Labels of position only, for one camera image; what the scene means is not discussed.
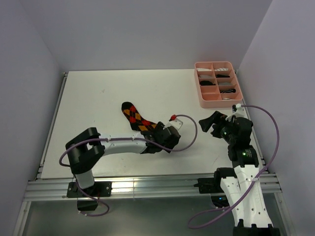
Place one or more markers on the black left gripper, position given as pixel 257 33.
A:
pixel 159 127

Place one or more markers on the black white-striped sock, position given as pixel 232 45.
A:
pixel 231 90

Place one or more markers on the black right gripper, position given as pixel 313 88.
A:
pixel 217 117

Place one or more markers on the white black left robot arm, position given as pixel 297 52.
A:
pixel 85 150

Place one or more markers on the black orange argyle sock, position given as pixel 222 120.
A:
pixel 136 121

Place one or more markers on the striped white sock in tray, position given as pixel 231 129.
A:
pixel 221 68

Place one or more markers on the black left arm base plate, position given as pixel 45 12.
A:
pixel 99 189

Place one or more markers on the white rolled sock in tray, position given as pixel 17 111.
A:
pixel 200 69

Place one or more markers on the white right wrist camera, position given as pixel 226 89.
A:
pixel 237 112

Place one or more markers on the pink compartment organizer tray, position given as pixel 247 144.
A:
pixel 217 84

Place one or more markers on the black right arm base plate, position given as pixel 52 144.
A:
pixel 208 185

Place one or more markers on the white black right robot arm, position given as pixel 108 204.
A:
pixel 240 183

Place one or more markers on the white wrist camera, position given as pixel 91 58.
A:
pixel 237 112
pixel 174 122

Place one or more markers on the black rolled sock in tray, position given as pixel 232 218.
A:
pixel 206 83

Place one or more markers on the grey rolled sock in tray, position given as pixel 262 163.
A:
pixel 225 84

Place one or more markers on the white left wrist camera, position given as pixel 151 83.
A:
pixel 174 122

